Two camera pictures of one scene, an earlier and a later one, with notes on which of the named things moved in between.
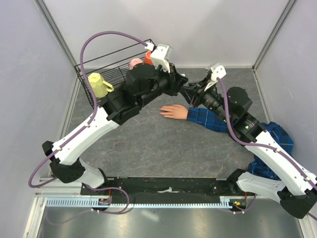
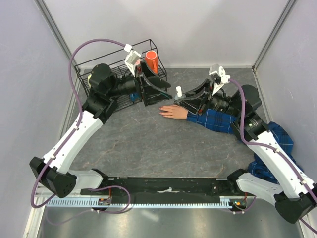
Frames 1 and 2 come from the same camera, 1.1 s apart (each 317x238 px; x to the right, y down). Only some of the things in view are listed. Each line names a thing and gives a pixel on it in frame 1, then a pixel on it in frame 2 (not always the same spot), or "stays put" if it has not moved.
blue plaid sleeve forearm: [205, 117] stays put
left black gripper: [175, 79] -> [149, 95]
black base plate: [160, 187] stays put
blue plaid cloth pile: [280, 136] stays put
